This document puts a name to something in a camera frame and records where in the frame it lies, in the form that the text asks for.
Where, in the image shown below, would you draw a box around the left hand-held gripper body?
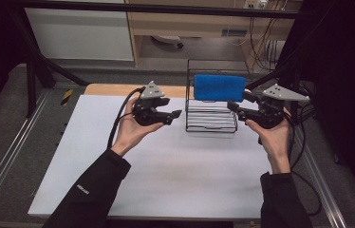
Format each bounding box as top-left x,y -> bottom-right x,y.
131,80 -> 176,127

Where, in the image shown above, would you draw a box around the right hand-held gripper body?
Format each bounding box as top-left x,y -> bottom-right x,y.
244,83 -> 311,130

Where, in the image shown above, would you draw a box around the blue towel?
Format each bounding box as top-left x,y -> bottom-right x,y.
193,73 -> 248,104

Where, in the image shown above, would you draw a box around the black wire rack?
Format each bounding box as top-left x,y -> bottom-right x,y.
184,59 -> 253,134

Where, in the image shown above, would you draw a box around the person's left hand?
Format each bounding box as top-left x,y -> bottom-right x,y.
110,96 -> 166,159

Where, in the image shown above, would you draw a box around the person's right hand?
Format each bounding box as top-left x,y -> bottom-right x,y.
244,106 -> 293,176

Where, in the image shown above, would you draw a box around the wooden table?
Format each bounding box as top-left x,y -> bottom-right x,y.
84,83 -> 255,103

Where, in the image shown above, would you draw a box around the office chair base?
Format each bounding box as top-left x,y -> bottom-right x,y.
150,34 -> 185,50

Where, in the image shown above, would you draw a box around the white table cover sheet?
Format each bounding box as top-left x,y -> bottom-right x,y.
28,94 -> 296,222

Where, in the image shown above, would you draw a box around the wooden desk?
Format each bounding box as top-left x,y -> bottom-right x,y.
123,0 -> 304,68

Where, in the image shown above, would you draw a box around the yellow black tape strip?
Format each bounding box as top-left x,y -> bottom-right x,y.
60,88 -> 74,107

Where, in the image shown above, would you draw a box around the white power strip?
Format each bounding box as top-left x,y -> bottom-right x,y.
243,0 -> 270,10

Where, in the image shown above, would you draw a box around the white cabinet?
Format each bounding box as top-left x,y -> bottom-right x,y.
24,7 -> 135,62

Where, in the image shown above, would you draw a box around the left hand-held gripper cable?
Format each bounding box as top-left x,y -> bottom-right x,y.
106,86 -> 147,150

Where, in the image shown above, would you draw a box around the hand-held gripper cable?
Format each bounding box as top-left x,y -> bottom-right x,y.
106,86 -> 147,150
285,108 -> 323,218

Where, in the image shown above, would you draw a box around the black floor cables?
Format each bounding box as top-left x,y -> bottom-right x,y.
288,80 -> 318,136

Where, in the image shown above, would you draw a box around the black metal frame stand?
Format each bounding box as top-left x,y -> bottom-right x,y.
9,9 -> 90,119
244,53 -> 305,125

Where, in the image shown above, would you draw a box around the bundle of black cables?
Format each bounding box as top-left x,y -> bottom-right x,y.
247,17 -> 289,73

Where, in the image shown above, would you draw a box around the aluminium floor rail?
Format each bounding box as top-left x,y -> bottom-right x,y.
288,124 -> 348,228
0,89 -> 52,217

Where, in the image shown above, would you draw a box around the right hand-held gripper cable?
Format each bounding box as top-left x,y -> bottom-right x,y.
285,108 -> 323,218

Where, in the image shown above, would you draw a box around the black metal frame crossbar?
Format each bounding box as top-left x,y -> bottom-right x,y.
13,0 -> 305,20

